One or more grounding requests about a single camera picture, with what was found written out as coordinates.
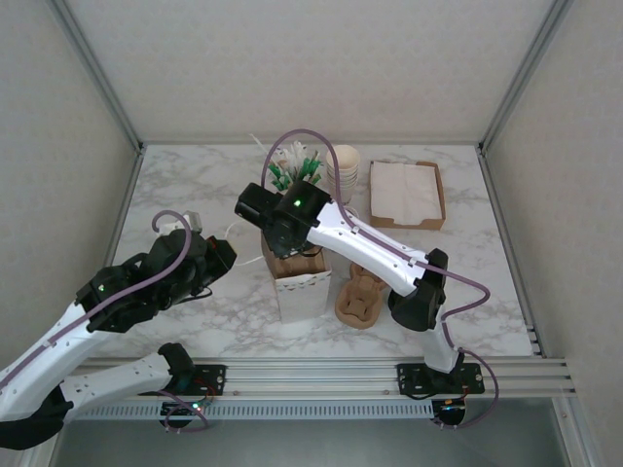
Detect short purple cable loop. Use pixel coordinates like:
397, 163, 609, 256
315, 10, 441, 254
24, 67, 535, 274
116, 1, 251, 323
160, 388, 215, 434
432, 349, 502, 432

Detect aluminium table rail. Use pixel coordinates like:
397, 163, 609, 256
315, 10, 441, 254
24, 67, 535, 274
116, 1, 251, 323
46, 357, 578, 403

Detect long white straw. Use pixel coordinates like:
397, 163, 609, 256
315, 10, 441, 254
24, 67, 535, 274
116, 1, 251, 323
249, 130, 270, 158

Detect aluminium frame post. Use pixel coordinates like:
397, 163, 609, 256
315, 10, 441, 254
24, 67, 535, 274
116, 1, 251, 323
478, 0, 578, 152
46, 0, 146, 152

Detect grey slotted cable duct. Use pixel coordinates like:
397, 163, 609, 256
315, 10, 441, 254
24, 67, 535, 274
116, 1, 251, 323
65, 400, 435, 419

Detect brown pulp cup carrier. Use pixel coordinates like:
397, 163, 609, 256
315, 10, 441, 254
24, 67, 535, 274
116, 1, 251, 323
335, 262, 390, 332

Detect stack of white paper cups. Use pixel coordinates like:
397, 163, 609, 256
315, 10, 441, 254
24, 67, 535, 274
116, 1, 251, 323
324, 144, 361, 205

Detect pastel printed paper gift bag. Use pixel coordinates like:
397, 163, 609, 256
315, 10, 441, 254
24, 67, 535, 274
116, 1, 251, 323
226, 203, 361, 325

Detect aluminium side rail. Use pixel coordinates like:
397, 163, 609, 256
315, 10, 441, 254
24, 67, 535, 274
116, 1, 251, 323
476, 145, 546, 359
75, 145, 147, 364

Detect white wrapped straws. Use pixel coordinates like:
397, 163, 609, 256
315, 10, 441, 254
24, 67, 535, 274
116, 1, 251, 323
275, 139, 308, 169

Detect white paper napkins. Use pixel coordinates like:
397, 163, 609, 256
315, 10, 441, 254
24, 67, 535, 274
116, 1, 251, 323
371, 162, 439, 226

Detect brown cardboard tray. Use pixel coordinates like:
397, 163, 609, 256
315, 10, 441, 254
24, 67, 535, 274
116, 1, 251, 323
368, 160, 448, 231

